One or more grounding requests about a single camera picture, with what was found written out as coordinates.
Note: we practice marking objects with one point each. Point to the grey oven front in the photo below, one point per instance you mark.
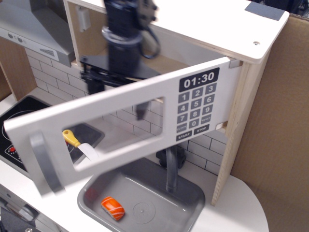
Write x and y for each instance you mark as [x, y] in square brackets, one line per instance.
[18, 216]

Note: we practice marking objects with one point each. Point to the grey range hood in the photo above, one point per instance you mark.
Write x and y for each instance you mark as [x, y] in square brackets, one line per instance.
[33, 25]

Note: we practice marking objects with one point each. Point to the yellow handled toy knife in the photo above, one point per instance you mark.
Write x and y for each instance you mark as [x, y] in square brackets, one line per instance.
[85, 148]

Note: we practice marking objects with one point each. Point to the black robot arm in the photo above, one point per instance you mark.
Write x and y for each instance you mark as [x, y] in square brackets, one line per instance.
[126, 21]

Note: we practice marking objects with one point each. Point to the grey toy sink basin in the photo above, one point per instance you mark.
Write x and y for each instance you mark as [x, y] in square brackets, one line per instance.
[140, 187]

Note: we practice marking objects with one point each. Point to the grey tape patch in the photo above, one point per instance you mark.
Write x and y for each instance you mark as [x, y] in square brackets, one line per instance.
[265, 11]

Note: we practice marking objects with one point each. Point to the orange salmon sushi toy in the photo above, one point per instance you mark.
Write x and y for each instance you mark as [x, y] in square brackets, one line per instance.
[113, 208]

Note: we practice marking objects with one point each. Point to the wooden microwave cabinet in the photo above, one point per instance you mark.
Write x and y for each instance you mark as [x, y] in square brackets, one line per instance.
[233, 28]

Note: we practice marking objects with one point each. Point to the white toy microwave door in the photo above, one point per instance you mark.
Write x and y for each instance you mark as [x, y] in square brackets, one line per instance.
[40, 144]

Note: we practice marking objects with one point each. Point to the dark grey toy faucet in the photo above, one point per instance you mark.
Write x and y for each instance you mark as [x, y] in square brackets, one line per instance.
[171, 158]

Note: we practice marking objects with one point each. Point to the brown cardboard panel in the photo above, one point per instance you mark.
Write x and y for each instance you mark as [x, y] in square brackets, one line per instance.
[273, 156]

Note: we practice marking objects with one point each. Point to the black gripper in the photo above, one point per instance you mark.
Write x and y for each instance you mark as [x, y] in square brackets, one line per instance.
[122, 65]

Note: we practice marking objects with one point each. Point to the black toy stove top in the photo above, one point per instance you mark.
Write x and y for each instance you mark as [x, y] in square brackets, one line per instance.
[8, 153]

